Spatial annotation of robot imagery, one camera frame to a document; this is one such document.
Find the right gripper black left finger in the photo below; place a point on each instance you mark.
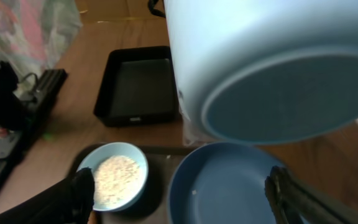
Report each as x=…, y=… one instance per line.
x=69, y=201

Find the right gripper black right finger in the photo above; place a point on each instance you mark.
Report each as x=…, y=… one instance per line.
x=293, y=201

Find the light blue cup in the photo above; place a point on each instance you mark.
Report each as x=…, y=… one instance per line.
x=265, y=71

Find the light blue bowl with rice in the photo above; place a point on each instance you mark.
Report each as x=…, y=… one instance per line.
x=120, y=171

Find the dark blue plate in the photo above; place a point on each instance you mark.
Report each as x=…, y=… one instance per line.
x=221, y=183

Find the dark brown serving tray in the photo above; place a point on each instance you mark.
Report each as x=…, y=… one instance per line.
x=151, y=208

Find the crumpled plastic sheet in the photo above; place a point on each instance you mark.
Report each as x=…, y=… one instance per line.
x=34, y=34

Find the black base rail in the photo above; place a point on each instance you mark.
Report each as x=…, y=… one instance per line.
x=38, y=101

